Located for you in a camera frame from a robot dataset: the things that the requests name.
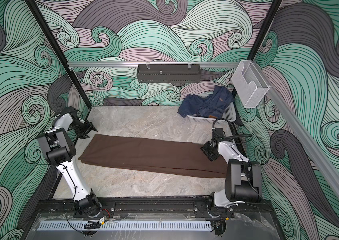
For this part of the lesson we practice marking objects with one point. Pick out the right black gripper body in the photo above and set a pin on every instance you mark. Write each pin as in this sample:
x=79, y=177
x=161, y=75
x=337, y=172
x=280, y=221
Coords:
x=208, y=148

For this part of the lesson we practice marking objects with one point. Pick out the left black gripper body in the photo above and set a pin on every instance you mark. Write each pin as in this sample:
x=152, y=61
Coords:
x=81, y=128

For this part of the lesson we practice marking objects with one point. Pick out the brown trousers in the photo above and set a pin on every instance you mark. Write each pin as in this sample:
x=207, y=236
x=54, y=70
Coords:
x=158, y=156

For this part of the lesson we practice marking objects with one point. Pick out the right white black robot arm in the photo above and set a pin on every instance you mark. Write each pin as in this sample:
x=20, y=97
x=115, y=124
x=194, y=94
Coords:
x=243, y=177

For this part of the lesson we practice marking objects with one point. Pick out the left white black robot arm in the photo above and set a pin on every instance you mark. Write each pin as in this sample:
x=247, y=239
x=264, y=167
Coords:
x=59, y=151

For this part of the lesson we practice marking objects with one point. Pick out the navy blue trousers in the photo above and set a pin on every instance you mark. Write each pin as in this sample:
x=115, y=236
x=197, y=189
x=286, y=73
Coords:
x=212, y=106

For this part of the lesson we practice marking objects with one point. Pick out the white plastic laundry basket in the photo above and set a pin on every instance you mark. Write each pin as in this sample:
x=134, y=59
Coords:
x=229, y=114

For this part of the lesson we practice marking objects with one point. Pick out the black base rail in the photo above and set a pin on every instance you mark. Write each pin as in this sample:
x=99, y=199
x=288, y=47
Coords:
x=199, y=207

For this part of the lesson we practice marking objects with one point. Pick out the clear plastic wall bin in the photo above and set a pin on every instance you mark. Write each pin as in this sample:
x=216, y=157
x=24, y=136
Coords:
x=250, y=83

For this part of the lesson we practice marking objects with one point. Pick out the black left corner post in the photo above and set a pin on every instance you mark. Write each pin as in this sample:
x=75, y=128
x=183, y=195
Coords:
x=59, y=53

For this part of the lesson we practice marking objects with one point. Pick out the black corner post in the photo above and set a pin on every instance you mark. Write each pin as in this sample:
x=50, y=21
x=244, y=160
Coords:
x=59, y=53
x=265, y=26

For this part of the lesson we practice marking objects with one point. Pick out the white slotted cable duct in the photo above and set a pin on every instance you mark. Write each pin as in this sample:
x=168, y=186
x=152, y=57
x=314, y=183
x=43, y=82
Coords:
x=128, y=226

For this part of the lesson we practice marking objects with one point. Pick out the aluminium right rail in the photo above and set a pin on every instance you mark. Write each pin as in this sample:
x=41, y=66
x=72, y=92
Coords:
x=310, y=146

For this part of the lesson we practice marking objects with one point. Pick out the black right corner post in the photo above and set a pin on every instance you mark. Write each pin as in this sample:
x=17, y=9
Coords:
x=265, y=26

